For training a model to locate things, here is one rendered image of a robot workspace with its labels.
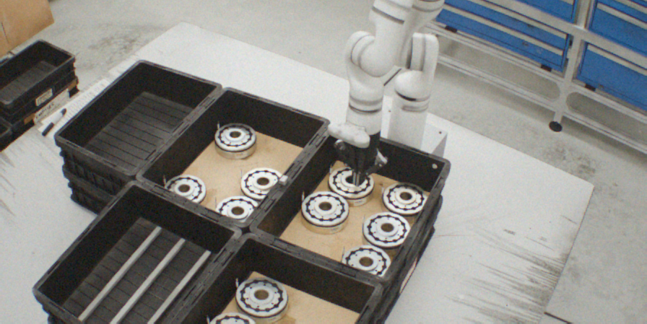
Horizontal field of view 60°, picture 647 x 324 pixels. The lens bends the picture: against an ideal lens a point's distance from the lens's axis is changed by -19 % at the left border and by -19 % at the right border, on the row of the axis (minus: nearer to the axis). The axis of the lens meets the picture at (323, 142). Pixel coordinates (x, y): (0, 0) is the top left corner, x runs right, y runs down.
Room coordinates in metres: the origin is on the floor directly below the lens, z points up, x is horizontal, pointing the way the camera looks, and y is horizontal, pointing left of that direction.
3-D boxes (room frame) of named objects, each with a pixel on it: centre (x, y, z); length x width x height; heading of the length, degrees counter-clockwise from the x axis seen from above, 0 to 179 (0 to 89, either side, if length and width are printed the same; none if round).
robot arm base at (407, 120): (1.36, -0.21, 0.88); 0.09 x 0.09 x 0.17; 63
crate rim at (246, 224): (1.15, 0.20, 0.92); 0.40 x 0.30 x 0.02; 156
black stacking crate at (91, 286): (0.78, 0.36, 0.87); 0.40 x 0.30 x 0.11; 156
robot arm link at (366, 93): (1.14, -0.07, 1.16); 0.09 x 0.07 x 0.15; 36
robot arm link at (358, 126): (1.11, -0.07, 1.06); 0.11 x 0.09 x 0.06; 149
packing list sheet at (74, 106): (1.55, 0.75, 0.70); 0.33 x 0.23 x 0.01; 150
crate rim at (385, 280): (1.03, -0.08, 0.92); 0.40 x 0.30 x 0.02; 156
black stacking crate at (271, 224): (1.03, -0.08, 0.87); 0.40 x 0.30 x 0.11; 156
